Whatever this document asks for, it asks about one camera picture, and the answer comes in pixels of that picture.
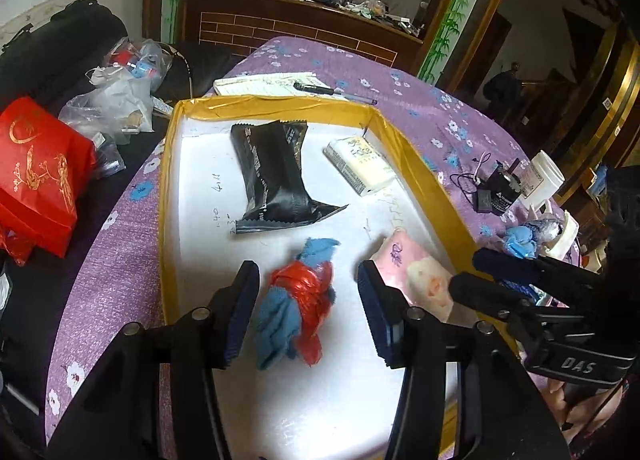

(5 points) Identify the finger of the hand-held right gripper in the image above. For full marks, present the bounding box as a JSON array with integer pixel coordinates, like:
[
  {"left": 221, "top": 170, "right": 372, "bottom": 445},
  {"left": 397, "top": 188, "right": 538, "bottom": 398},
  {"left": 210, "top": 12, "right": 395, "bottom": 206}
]
[
  {"left": 472, "top": 247, "right": 607, "bottom": 302},
  {"left": 448, "top": 272, "right": 542, "bottom": 327}
]

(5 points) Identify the white paper notebook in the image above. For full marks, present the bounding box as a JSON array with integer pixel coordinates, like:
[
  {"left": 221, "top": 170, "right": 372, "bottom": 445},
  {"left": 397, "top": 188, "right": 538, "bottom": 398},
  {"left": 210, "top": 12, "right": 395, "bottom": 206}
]
[{"left": 213, "top": 71, "right": 348, "bottom": 100}]

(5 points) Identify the black power adapter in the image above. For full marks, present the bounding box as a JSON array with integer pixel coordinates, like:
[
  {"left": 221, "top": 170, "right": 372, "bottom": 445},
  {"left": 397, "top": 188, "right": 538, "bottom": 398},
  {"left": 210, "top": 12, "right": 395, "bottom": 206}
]
[{"left": 475, "top": 160, "right": 523, "bottom": 216}]

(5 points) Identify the wooden brick pattern cabinet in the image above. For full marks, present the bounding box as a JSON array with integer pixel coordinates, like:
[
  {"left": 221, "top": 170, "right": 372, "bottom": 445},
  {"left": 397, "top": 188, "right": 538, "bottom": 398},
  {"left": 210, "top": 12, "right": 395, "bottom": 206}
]
[{"left": 142, "top": 0, "right": 521, "bottom": 86}]

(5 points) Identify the cream tissue pack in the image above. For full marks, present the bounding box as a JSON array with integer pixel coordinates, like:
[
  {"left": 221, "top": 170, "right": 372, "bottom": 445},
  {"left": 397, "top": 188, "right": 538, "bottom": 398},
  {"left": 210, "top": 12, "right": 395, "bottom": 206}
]
[{"left": 322, "top": 136, "right": 398, "bottom": 197}]

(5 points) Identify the black snack packet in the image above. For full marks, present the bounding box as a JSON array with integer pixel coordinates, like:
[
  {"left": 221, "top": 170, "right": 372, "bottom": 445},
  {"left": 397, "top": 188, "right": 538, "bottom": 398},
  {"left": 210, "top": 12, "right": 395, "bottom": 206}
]
[{"left": 230, "top": 120, "right": 350, "bottom": 237}]

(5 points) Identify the purple floral tablecloth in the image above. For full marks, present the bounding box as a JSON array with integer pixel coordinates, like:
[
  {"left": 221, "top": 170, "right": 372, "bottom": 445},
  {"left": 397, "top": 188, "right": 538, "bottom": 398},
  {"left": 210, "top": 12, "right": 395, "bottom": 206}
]
[{"left": 44, "top": 35, "right": 616, "bottom": 460}]

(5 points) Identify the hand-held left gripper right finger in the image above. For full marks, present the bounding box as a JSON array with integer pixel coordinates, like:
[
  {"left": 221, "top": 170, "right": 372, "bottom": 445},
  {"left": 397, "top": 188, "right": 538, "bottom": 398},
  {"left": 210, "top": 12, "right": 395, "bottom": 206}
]
[{"left": 356, "top": 260, "right": 571, "bottom": 460}]

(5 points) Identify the yellow taped white box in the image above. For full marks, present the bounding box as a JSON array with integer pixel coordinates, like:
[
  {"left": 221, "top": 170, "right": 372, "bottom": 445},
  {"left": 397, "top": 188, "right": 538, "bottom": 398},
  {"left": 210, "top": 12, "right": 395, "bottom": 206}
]
[{"left": 159, "top": 94, "right": 523, "bottom": 460}]

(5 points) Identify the blue cloth red plastic bundle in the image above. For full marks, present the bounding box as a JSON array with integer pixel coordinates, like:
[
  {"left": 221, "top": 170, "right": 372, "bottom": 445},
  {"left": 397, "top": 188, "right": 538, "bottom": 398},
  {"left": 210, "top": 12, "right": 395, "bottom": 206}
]
[{"left": 252, "top": 237, "right": 342, "bottom": 371}]

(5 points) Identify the black bag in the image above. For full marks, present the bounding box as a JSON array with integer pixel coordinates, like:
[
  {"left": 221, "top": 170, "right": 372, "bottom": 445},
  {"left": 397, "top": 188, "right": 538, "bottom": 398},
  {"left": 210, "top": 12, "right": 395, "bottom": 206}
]
[{"left": 0, "top": 0, "right": 130, "bottom": 106}]

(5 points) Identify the thin adapter cable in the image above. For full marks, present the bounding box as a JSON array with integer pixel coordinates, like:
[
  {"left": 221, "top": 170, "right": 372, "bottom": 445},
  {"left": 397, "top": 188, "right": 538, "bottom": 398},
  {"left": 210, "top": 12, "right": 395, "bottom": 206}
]
[{"left": 449, "top": 153, "right": 493, "bottom": 201}]

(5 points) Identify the white plastic jar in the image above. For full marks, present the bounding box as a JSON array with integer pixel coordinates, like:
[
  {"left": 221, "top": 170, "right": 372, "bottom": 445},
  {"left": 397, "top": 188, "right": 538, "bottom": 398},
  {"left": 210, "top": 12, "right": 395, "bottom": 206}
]
[{"left": 520, "top": 150, "right": 566, "bottom": 213}]

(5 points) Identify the blue white cloth bundle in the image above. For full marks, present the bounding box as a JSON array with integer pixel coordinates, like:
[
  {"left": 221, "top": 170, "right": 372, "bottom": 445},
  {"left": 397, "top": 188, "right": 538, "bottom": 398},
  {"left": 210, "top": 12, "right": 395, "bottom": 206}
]
[{"left": 501, "top": 217, "right": 566, "bottom": 258}]

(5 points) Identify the clear plastic bag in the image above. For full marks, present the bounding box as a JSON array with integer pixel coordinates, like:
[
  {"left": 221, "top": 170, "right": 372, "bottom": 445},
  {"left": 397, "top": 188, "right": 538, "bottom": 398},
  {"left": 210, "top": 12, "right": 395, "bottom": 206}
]
[
  {"left": 59, "top": 75, "right": 156, "bottom": 146},
  {"left": 85, "top": 38, "right": 173, "bottom": 91}
]

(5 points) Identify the pink tissue pack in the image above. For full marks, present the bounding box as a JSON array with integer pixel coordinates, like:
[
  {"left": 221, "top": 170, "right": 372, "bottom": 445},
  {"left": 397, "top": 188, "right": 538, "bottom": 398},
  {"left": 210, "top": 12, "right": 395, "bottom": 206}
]
[{"left": 367, "top": 233, "right": 463, "bottom": 326}]

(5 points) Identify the black pen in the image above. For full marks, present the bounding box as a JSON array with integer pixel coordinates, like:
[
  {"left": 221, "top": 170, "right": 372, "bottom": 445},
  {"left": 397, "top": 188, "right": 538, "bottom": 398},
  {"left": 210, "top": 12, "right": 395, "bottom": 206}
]
[{"left": 293, "top": 82, "right": 378, "bottom": 106}]

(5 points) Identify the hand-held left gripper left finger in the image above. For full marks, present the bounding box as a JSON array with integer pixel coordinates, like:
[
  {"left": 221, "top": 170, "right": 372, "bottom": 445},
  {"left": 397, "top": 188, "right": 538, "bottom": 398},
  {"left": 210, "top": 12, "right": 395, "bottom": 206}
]
[{"left": 47, "top": 260, "right": 261, "bottom": 460}]

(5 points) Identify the person's right hand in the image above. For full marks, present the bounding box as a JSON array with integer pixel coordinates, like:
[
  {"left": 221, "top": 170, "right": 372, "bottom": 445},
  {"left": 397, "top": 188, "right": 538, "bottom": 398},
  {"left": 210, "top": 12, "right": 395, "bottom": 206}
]
[{"left": 545, "top": 380, "right": 626, "bottom": 441}]

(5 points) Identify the black sofa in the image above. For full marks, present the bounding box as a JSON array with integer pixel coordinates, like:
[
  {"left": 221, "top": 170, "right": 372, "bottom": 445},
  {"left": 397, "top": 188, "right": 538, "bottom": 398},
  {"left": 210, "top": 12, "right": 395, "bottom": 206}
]
[{"left": 0, "top": 40, "right": 236, "bottom": 460}]

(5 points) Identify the red gift bag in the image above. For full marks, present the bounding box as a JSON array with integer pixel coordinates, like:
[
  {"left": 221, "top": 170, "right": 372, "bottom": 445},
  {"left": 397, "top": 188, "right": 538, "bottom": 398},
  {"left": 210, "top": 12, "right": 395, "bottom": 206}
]
[{"left": 0, "top": 96, "right": 97, "bottom": 261}]

